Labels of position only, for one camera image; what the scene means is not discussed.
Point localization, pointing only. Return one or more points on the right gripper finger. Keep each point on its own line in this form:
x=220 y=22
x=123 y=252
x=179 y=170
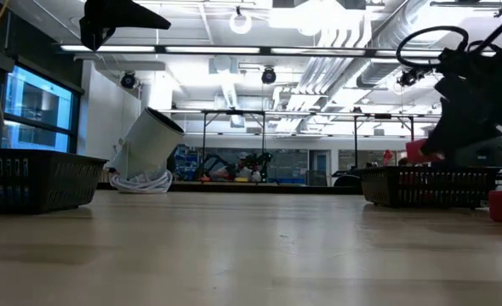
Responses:
x=463 y=132

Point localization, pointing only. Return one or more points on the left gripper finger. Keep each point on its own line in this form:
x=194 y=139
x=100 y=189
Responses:
x=136 y=17

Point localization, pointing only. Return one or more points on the pink charger with white face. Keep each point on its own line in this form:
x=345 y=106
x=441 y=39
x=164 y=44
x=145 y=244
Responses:
x=414 y=151

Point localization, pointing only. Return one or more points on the black background robot arm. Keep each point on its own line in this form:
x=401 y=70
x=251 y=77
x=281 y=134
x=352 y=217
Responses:
x=263 y=159
x=210 y=160

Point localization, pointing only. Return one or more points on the black monitor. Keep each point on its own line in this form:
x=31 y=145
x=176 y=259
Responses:
x=485 y=155

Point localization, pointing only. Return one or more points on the overhead bar with light strips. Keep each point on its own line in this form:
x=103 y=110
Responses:
x=159 y=49

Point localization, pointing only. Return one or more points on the black plastic mesh basket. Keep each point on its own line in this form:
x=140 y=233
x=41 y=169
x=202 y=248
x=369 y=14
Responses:
x=425 y=187
x=42 y=183

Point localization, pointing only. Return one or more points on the blue lit window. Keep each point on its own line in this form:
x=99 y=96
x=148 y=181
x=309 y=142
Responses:
x=38 y=100

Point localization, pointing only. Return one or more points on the black chair back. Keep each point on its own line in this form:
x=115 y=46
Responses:
x=346 y=182

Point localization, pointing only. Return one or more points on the white cylindrical lamp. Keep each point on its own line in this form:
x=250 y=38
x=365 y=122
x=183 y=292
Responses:
x=149 y=144

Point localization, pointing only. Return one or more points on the black ceiling camera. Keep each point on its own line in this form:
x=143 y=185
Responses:
x=269 y=75
x=127 y=79
x=410 y=77

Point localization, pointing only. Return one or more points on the black background rig frame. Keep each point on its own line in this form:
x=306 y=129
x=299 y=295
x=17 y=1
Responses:
x=263 y=132
x=355 y=140

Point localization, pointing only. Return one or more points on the silver ventilation duct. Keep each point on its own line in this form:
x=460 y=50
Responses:
x=387 y=34

